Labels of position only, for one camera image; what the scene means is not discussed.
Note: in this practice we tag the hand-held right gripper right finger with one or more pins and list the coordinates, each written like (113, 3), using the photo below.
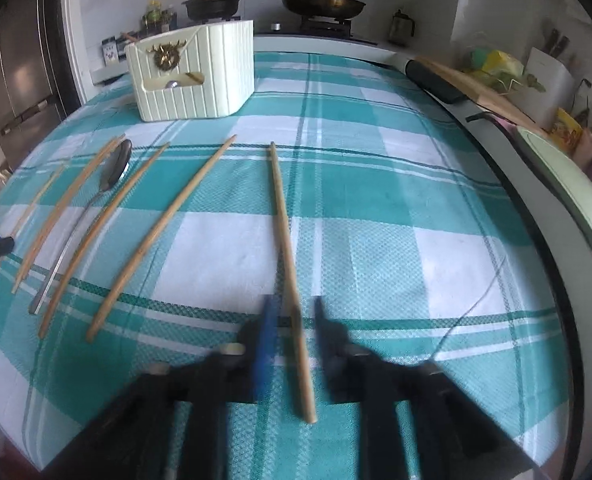
(327, 332)

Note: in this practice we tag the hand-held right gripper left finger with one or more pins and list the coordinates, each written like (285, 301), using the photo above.
(264, 355)

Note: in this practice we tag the wooden chopstick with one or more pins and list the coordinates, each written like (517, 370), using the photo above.
(61, 205)
(103, 240)
(78, 195)
(287, 270)
(163, 237)
(21, 225)

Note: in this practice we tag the metal spoon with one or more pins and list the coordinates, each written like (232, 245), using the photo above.
(118, 162)

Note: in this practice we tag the cream ribbed utensil holder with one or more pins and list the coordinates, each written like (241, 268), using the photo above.
(216, 75)

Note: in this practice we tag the teal checked tablecloth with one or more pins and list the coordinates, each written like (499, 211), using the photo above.
(376, 240)

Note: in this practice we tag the steel refrigerator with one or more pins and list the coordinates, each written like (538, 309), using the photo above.
(16, 60)

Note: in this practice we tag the long black tray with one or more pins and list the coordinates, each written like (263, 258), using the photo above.
(436, 84)

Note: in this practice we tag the pale green plate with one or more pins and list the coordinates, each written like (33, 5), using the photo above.
(571, 195)

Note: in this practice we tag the wooden cutting board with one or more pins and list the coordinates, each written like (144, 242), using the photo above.
(481, 92)

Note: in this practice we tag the black gas stove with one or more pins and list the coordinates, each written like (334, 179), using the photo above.
(321, 27)

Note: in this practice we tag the yellow packet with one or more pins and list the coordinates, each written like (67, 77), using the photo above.
(566, 130)

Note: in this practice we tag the black pot with red lid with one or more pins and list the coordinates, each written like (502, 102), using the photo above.
(213, 6)

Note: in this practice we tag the white knife block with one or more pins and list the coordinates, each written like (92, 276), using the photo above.
(546, 85)

